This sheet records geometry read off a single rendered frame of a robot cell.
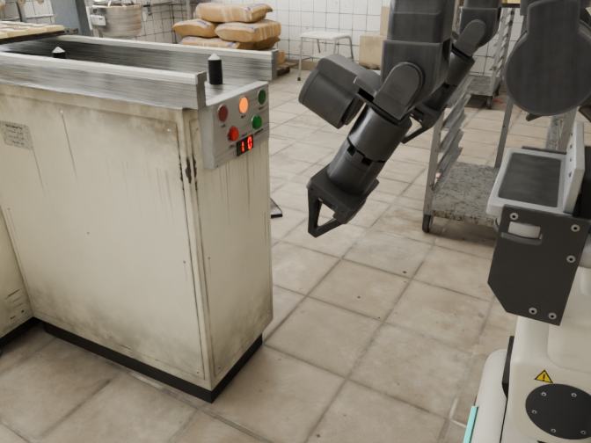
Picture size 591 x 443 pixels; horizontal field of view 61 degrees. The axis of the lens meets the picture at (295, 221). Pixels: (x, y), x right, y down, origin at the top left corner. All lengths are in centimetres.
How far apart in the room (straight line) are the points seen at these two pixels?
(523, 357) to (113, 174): 90
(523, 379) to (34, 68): 116
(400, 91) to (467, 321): 139
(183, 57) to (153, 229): 46
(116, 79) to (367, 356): 107
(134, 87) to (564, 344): 89
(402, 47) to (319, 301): 140
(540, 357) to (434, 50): 50
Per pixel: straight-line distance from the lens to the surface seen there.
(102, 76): 117
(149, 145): 111
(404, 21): 54
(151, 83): 107
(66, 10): 194
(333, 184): 61
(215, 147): 108
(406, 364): 163
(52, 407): 163
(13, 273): 174
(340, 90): 58
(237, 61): 129
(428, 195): 220
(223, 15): 535
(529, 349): 86
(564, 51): 51
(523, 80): 51
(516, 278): 74
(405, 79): 53
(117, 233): 130
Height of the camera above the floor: 110
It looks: 28 degrees down
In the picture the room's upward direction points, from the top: straight up
